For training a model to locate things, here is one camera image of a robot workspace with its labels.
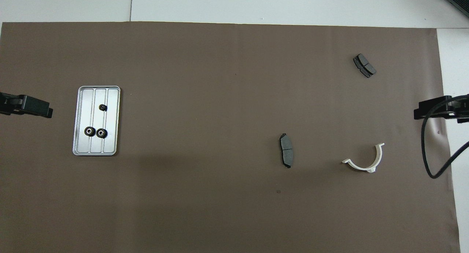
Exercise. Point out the small black bearing gear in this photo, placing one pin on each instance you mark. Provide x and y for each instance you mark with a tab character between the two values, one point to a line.
103	107

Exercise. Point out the long dark grey brake pad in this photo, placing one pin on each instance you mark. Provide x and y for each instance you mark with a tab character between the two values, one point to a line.
286	150

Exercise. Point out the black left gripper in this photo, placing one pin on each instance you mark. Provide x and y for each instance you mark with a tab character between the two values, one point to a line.
9	103

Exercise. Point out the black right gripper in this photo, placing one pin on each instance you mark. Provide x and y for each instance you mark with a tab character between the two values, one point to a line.
461	108

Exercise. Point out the short dark grey brake pad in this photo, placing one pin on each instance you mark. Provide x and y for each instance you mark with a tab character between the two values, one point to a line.
364	65

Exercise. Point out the brown paper table mat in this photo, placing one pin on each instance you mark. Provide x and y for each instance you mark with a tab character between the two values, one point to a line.
220	99

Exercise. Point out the silver metal tray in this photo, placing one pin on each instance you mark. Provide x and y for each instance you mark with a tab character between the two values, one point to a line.
111	143

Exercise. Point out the white curved plastic bracket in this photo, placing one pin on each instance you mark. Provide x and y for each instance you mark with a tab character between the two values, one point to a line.
379	154

